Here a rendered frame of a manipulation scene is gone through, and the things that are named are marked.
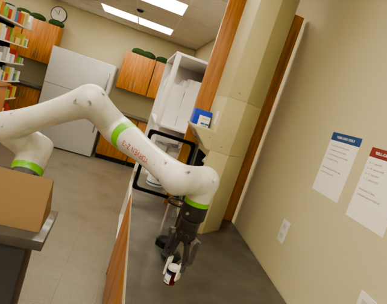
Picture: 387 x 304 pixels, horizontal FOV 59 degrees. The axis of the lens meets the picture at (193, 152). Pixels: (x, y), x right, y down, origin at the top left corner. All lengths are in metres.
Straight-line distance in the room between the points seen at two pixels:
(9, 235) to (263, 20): 1.52
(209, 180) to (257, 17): 1.02
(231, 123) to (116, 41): 5.73
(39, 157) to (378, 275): 1.34
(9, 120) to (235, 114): 1.06
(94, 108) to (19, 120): 0.32
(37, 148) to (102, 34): 5.97
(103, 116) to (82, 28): 6.22
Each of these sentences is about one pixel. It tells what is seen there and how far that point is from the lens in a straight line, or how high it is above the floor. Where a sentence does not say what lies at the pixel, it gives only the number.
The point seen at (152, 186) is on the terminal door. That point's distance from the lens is 2.21.
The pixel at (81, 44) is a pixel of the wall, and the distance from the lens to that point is 7.47.
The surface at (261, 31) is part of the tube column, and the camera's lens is 1.91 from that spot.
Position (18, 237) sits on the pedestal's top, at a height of 0.94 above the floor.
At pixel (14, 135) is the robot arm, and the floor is 1.28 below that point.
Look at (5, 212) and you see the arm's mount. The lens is 1.54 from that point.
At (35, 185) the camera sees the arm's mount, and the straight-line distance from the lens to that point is 1.48.
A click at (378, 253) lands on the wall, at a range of 1.31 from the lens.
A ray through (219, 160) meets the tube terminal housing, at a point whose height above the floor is 1.37.
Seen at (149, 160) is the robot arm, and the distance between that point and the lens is 1.17.
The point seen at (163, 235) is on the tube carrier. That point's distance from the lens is 1.65.
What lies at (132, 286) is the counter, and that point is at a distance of 1.33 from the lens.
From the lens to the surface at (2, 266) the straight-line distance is 1.63.
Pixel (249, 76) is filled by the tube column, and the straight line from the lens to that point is 1.87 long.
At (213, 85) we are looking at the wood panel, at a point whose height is 1.76.
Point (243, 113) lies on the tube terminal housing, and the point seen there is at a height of 1.65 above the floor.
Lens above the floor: 1.63
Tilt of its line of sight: 8 degrees down
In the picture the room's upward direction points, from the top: 18 degrees clockwise
